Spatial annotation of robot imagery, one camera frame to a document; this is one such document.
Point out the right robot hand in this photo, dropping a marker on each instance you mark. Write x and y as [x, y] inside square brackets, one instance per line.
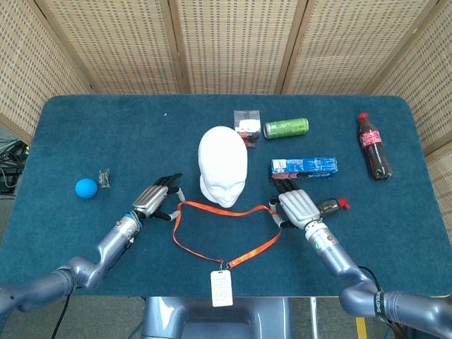
[298, 208]

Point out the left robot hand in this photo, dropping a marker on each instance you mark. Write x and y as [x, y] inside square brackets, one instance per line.
[152, 199]

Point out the white badge card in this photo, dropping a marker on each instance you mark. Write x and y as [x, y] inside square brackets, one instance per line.
[221, 287]

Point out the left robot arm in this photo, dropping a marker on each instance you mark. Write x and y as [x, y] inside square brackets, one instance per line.
[106, 247]

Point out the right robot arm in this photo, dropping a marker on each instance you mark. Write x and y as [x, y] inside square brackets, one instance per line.
[346, 272]

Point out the white mannequin head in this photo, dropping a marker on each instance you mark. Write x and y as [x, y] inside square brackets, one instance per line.
[222, 159]

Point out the black bottle red cap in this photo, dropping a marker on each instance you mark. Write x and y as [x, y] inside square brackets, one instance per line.
[332, 206]

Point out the blue cookie box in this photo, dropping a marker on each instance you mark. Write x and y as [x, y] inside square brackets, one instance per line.
[310, 166]

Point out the blue carpet table cover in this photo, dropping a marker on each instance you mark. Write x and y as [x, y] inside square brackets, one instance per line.
[141, 141]

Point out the blue ball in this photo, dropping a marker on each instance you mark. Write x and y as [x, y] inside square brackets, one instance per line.
[86, 188]

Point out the green drink can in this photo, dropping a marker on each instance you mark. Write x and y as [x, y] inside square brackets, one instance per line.
[286, 128]

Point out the cola bottle red cap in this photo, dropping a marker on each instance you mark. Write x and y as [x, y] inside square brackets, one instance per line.
[374, 148]

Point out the clear plastic box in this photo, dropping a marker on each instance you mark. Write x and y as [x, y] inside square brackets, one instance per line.
[247, 123]

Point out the metal table leg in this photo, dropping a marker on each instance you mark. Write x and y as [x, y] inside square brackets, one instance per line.
[313, 318]

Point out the grey-blue robot torso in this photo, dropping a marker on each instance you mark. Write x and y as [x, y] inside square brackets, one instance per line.
[219, 321]

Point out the woven bamboo folding screen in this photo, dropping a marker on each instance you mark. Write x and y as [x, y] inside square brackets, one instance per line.
[233, 42]

